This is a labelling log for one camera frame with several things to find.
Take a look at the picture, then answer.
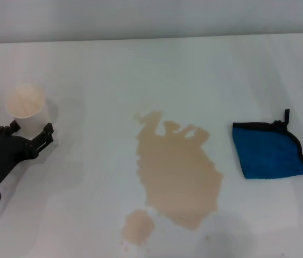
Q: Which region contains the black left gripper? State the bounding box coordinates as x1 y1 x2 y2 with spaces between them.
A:
0 120 54 187

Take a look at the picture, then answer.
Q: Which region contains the white paper cup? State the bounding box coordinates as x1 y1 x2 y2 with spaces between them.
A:
5 83 52 138

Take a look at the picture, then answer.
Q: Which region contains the blue rag with black trim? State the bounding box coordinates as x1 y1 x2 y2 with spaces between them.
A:
232 109 303 180

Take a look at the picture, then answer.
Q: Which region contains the large brown water stain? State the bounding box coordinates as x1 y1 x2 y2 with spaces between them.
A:
133 110 224 231

